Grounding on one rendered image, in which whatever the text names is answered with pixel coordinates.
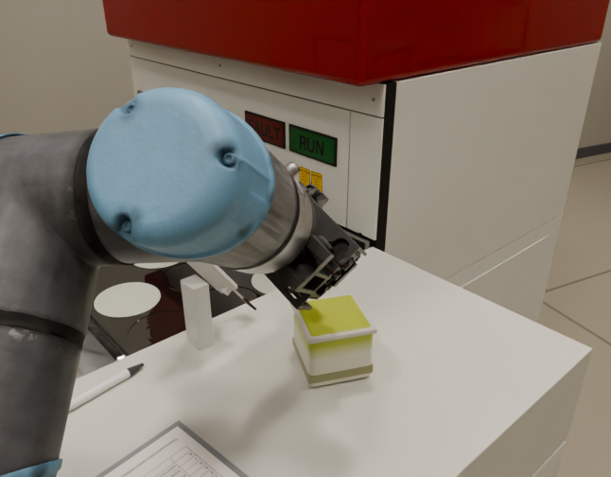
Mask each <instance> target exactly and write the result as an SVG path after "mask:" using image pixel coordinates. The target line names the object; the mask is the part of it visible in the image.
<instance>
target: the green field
mask: <svg viewBox="0 0 611 477"><path fill-rule="evenodd" d="M334 148H335V140H333V139H329V138H326V137H323V136H320V135H317V134H314V133H311V132H305V131H302V130H299V129H296V128H292V127H290V149H291V150H296V151H299V152H300V153H303V154H306V155H309V156H312V157H315V158H318V159H320V160H323V161H325V162H328V163H331V164H334Z"/></svg>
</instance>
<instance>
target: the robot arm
mask: <svg viewBox="0 0 611 477"><path fill-rule="evenodd" d="M298 174H300V168H299V167H298V166H297V165H296V164H295V163H293V162H289V163H288V164H287V165H286V166H285V167H284V166H283V165H282V163H281V162H280V161H279V160H278V159H277V158H276V157H275V156H274V155H273V154H272V153H271V152H270V151H269V150H268V149H267V147H266V146H265V144H264V142H263V141H262V139H261V138H260V137H259V135H258V134H257V133H256V132H255V131H254V129H253V128H252V127H251V126H250V125H249V124H247V123H246V122H245V121H244V120H243V119H242V118H240V117H239V116H237V115H235V114H234V113H232V112H230V111H228V110H226V109H224V108H222V107H221V106H220V105H219V104H217V103H216V102H215V101H214V100H213V99H211V98H210V97H207V96H205V95H203V94H200V93H198V92H195V91H192V90H188V89H183V88H175V87H164V88H156V89H152V90H148V91H146V92H143V93H140V94H138V95H137V96H136V97H135V98H134V99H132V100H130V101H129V102H127V103H126V104H125V105H124V106H122V107H118V108H115V109H114V110H113V111H112V112H111V113H110V114H109V115H108V116H107V117H106V119H105V120H104V121H103V123H102V124H101V125H100V127H99V128H98V129H88V130H78V131H68V132H49V133H38V134H26V133H16V132H15V133H3V134H0V477H56V476H57V472H58V471H59V470H60V469H61V464H62V459H59V458H60V453H61V445H62V440H63V436H64V432H65V427H66V422H67V418H68V414H69V409H70V405H71V400H72V396H73V391H74V387H75V382H76V377H77V373H78V369H79V361H80V356H81V352H82V347H83V342H84V339H85V337H86V332H87V328H88V324H89V319H90V315H91V310H92V305H93V302H94V297H95V292H96V284H97V280H98V274H99V270H100V267H101V266H120V265H133V264H138V263H164V262H204V263H209V264H213V265H217V266H221V267H224V268H228V269H231V270H234V271H239V272H243V273H246V274H264V275H265V276H266V277H267V278H268V279H269V280H270V281H271V283H272V284H273V285H274V286H275V287H276V288H277V289H278V290H279V291H280V292H281V293H282V294H283V295H284V296H285V297H286V298H287V300H288V301H289V302H290V304H291V305H292V306H293V307H294V308H296V309H306V310H311V309H312V307H311V306H310V305H309V304H308V303H307V302H306V300H307V299H317V300H318V299H319V298H320V297H321V296H323V295H324V294H325V293H326V291H329V290H330V289H331V288H332V287H336V286H337V285H338V284H339V283H340V282H341V281H342V280H343V279H344V278H345V277H346V276H347V275H348V274H349V273H351V272H352V271H353V270H354V269H355V268H356V267H357V263H356V261H358V259H359V258H360V257H361V254H363V255H364V256H366V255H367V254H366V253H365V252H364V251H363V250H362V249H361V248H360V247H359V246H358V245H357V244H356V243H355V242H354V241H353V240H352V239H351V238H350V237H349V236H348V235H347V234H346V233H345V232H344V231H343V230H342V229H341V228H340V227H339V226H338V225H337V224H336V223H335V222H334V221H333V220H332V219H331V218H330V217H329V216H328V215H327V213H326V212H325V211H324V210H323V206H324V205H325V204H326V203H327V202H328V200H329V199H328V198H327V197H326V196H325V195H324V194H323V193H322V192H321V191H320V190H319V189H318V188H317V187H316V186H314V185H313V184H312V183H309V184H308V185H307V186H305V185H304V184H303V183H302V182H298V181H297V180H296V179H295V178H296V177H297V175H298ZM289 287H290V288H289ZM292 294H293V295H294V296H295V297H296V298H294V297H293V296H292Z"/></svg>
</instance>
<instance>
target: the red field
mask: <svg viewBox="0 0 611 477"><path fill-rule="evenodd" d="M246 123H247V124H249V125H250V126H251V127H252V128H253V129H254V131H255V132H256V133H257V134H258V135H259V137H260V138H261V139H263V140H266V141H269V142H271V143H274V144H277V145H280V146H282V147H283V124H280V123H277V122H274V121H270V120H268V119H265V118H262V117H258V116H255V115H250V114H246Z"/></svg>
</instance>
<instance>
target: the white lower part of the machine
mask: <svg viewBox="0 0 611 477"><path fill-rule="evenodd" d="M562 217H563V214H561V215H559V216H557V217H556V218H554V219H552V220H550V221H548V222H546V223H544V224H542V225H541V226H539V227H537V228H535V229H534V230H532V231H531V232H529V233H527V234H526V235H524V236H522V237H520V238H518V239H516V240H514V241H512V242H511V243H509V244H507V245H505V246H504V247H502V248H500V249H498V250H496V251H495V252H494V253H492V254H490V255H489V256H486V257H484V258H482V259H481V260H479V261H477V262H475V263H474V264H472V265H470V266H468V267H467V268H465V269H463V270H461V271H459V272H458V273H456V274H453V275H452V276H450V277H449V278H447V279H445V281H448V282H450V283H452V284H454V285H456V286H458V287H460V288H463V289H465V290H467V291H469V292H472V293H474V294H476V295H478V296H480V297H482V298H484V299H487V300H489V301H491V302H493V303H495V304H497V305H500V306H502V307H504V308H506V309H508V310H510V311H513V312H515V313H517V314H519V315H521V316H523V317H526V318H528V319H530V320H532V321H534V322H536V323H538V321H539V316H540V312H541V309H542V304H543V300H544V295H545V291H546V287H547V283H548V279H549V274H550V267H551V263H552V259H553V254H554V250H555V246H556V241H557V238H558V233H559V229H560V224H561V220H562Z"/></svg>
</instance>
